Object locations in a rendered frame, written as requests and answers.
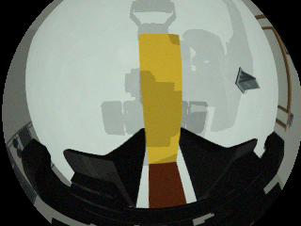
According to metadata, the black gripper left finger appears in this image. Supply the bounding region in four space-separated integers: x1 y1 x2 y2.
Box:
63 128 146 207

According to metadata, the yellow bar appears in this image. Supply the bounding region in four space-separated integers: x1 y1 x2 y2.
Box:
138 34 187 208

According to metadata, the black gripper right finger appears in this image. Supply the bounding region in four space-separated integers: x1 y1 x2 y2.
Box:
178 128 257 201

